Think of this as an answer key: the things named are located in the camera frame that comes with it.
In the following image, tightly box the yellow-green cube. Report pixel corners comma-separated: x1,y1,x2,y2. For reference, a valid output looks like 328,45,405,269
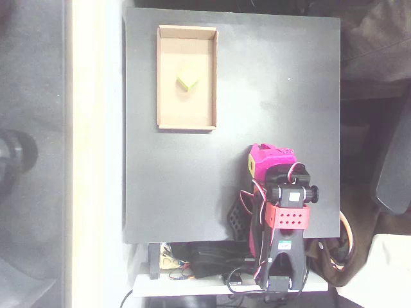
175,65,201,92

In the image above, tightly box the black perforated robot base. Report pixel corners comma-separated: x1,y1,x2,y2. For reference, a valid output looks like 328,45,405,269
226,198,253,241

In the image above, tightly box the shallow cardboard box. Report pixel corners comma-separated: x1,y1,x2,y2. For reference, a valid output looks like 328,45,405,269
156,24,219,131

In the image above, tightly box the black fabric bag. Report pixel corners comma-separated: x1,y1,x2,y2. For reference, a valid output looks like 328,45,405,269
188,242,258,279

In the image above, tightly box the white shelf board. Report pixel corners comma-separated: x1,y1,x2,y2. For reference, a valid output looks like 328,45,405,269
133,272,329,298

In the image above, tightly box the black round cylinder object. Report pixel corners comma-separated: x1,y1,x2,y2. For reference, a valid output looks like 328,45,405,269
0,129,39,195

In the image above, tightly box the orange cable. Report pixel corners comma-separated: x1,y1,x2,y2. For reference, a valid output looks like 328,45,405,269
339,211,354,254

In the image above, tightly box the black looped cable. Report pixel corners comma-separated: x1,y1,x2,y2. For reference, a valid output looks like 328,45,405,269
226,268,267,295

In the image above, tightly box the small wired circuit board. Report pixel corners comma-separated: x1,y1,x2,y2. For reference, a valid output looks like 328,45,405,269
168,268,197,282

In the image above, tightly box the black power cable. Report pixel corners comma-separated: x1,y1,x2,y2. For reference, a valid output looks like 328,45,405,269
119,288,134,308

